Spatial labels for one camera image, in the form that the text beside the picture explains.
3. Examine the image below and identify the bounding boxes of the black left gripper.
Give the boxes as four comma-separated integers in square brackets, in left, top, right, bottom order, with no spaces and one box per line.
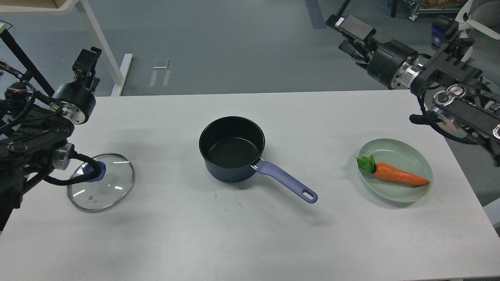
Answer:
[52,78,100,125]

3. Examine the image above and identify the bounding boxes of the white office chair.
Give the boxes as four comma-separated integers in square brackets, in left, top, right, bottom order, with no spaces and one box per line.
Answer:
[455,0,500,40]

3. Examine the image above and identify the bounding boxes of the white desk with legs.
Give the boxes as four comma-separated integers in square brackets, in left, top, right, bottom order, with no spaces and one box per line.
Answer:
[0,0,134,97]

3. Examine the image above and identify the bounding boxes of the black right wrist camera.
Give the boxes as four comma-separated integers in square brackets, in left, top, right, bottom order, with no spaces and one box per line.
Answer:
[325,14,376,44]

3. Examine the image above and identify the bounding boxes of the pale green plate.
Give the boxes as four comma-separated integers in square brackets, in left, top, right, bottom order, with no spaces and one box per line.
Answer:
[355,139,433,203]

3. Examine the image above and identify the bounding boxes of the blue saucepan with purple handle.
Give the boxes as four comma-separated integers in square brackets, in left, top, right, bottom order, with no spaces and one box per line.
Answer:
[198,116,318,203]

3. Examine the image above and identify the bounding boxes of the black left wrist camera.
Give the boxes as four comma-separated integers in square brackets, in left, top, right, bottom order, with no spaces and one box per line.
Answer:
[72,47,102,88]

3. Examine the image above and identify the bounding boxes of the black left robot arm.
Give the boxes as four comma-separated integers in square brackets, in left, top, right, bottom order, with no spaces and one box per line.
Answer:
[1,62,106,231]

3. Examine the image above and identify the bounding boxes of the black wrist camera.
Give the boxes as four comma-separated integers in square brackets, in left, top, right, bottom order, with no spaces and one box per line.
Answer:
[325,14,376,44]
[72,47,102,88]

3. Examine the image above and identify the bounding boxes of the glass lid with purple knob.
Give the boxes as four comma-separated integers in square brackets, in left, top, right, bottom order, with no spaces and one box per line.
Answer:
[66,153,135,212]

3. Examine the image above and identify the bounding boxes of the black metal table frame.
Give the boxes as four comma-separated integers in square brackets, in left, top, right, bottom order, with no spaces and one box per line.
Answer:
[0,22,55,97]

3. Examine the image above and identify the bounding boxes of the orange toy carrot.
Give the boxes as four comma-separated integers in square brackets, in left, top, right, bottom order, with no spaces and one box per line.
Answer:
[356,155,430,187]

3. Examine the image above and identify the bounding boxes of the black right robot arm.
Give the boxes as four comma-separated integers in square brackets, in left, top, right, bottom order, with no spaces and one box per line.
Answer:
[326,14,500,167]

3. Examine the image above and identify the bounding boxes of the wheeled cart in background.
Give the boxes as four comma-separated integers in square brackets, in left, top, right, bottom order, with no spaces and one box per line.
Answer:
[402,0,468,21]

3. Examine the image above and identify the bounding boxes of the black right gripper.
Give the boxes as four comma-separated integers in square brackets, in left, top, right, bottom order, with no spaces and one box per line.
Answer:
[339,39,418,90]

